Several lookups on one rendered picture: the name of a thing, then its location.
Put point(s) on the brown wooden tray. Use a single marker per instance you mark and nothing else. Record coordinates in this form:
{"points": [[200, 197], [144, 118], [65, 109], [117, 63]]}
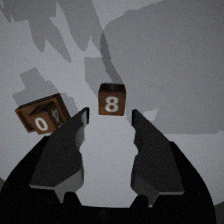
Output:
{"points": [[24, 110]]}

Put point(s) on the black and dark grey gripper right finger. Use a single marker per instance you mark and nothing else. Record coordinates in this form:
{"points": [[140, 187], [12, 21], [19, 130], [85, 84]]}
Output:
{"points": [[163, 173]]}

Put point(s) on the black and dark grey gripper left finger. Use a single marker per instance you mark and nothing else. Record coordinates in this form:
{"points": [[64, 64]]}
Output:
{"points": [[51, 168]]}

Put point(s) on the brown cube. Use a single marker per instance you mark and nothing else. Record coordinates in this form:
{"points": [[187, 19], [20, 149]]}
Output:
{"points": [[111, 99], [45, 118]]}

